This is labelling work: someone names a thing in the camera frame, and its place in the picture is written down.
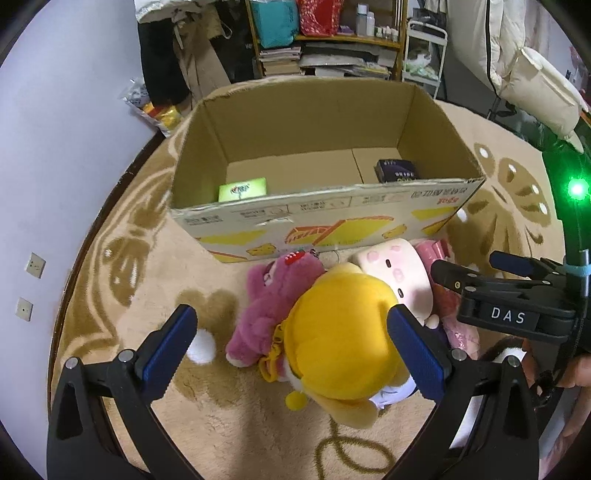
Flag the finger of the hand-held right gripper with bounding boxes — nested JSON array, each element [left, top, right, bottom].
[[430, 258, 570, 302], [489, 250, 568, 281]]

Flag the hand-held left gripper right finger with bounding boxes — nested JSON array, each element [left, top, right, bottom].
[[387, 305, 541, 480]]

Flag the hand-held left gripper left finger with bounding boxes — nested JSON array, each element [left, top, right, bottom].
[[46, 304, 199, 480]]

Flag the pink ruffled soft cloth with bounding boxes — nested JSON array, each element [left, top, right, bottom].
[[413, 237, 481, 356]]

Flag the yellow-haired plush doll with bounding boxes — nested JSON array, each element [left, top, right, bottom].
[[259, 263, 419, 428]]

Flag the pink bear plush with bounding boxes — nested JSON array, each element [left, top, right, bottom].
[[225, 251, 324, 368]]

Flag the cardboard box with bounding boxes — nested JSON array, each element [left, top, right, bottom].
[[168, 76, 488, 264]]

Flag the white and green soft bundle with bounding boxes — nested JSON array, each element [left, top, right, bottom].
[[406, 48, 435, 75]]

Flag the person's right hand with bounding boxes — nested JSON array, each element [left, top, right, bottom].
[[556, 352, 591, 389]]

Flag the beige patterned rug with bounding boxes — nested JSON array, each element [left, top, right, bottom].
[[48, 99, 568, 480]]

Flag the dark blue packet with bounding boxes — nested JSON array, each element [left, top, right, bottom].
[[374, 159, 420, 184]]

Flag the green packet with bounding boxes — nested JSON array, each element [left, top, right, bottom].
[[218, 178, 269, 203]]

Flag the white metal cart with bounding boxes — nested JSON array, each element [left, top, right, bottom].
[[403, 22, 448, 100]]

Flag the pile of books and papers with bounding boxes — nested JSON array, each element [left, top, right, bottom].
[[299, 44, 398, 80]]

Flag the clear plastic bag of items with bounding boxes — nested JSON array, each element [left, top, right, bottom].
[[119, 78, 181, 137]]

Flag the wooden shelf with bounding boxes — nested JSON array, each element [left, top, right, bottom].
[[245, 0, 409, 83]]

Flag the stack of books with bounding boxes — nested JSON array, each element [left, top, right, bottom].
[[257, 46, 303, 77]]

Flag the red patterned bag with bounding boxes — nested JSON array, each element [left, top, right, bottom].
[[297, 0, 345, 37]]

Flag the black coat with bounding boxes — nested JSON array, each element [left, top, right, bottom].
[[139, 18, 192, 104]]

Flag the teal bag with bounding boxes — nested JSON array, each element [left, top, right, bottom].
[[252, 0, 300, 49]]

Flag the beige trench coat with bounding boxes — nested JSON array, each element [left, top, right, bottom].
[[171, 4, 232, 100]]

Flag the black hanging garment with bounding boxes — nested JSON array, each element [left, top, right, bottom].
[[208, 0, 259, 86]]

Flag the white puffer jacket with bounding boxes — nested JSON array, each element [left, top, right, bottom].
[[135, 0, 178, 24]]

